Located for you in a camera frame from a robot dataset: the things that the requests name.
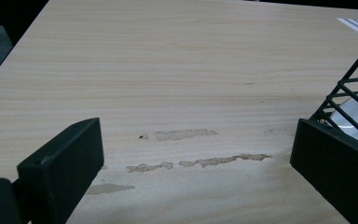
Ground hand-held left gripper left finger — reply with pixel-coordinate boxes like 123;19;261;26
16;117;105;224

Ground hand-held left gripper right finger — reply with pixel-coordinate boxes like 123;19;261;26
289;118;358;224

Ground black wire basket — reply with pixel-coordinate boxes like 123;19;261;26
310;35;358;154

